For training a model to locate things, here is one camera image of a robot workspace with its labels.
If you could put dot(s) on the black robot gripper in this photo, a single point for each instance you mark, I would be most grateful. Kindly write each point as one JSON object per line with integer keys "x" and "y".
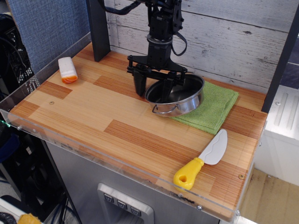
{"x": 157, "y": 64}

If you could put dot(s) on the stainless steel pot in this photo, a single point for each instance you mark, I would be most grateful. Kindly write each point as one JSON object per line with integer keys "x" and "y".
{"x": 182, "y": 99}

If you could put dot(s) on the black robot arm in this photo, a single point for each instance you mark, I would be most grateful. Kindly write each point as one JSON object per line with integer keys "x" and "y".
{"x": 164, "y": 21}

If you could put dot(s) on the green folded towel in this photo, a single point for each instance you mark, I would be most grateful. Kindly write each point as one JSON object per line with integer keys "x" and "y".
{"x": 212, "y": 112}

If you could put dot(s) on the salmon sushi toy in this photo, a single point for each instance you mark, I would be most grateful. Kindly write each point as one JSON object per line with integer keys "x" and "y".
{"x": 67, "y": 70}

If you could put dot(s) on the clear acrylic table guard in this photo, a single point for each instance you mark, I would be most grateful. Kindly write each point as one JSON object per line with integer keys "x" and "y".
{"x": 100, "y": 118}

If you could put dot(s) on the stainless steel cabinet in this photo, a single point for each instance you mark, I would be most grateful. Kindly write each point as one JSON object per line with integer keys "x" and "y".
{"x": 82, "y": 176}

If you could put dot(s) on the black crate at left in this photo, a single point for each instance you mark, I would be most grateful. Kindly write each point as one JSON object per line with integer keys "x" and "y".
{"x": 15, "y": 67}

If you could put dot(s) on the yellow object bottom left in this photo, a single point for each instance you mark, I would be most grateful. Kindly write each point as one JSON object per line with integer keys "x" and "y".
{"x": 28, "y": 219}

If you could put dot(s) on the yellow handled toy knife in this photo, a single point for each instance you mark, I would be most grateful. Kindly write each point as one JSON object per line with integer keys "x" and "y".
{"x": 184, "y": 178}

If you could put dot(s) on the dark right vertical post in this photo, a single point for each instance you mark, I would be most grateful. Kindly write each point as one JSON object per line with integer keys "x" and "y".
{"x": 282, "y": 63}

